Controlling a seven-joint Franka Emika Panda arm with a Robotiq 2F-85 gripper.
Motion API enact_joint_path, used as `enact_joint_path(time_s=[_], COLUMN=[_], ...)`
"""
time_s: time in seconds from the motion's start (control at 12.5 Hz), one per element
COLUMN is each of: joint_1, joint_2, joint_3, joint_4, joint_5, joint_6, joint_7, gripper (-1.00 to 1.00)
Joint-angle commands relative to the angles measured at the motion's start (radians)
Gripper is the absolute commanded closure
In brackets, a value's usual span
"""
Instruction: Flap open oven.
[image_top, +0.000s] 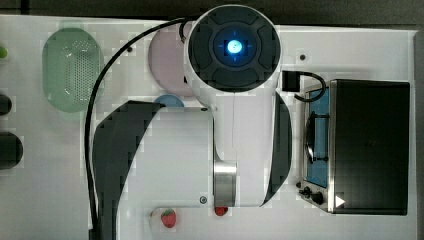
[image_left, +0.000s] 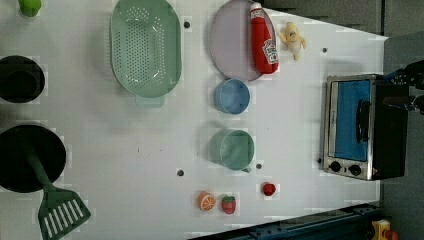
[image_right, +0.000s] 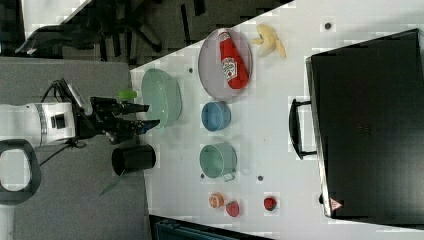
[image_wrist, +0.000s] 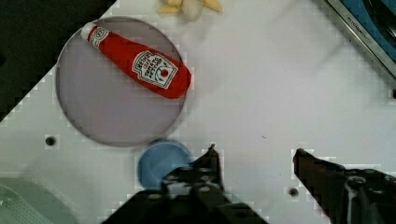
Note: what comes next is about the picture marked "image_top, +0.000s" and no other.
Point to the blue cup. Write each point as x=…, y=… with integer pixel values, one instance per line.
x=169, y=100

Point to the pale pink plate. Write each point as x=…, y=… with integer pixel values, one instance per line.
x=166, y=61

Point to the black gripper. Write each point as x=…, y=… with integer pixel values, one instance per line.
x=291, y=81

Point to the green toy pepper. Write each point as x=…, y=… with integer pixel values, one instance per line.
x=3, y=52

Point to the small red tomato toy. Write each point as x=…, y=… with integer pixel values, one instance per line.
x=221, y=211

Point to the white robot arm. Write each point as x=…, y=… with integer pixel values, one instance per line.
x=232, y=150

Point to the green perforated colander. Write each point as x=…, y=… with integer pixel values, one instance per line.
x=71, y=62

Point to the black steel toaster oven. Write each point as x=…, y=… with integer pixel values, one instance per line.
x=356, y=147

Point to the strawberry toy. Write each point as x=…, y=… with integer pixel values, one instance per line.
x=169, y=218

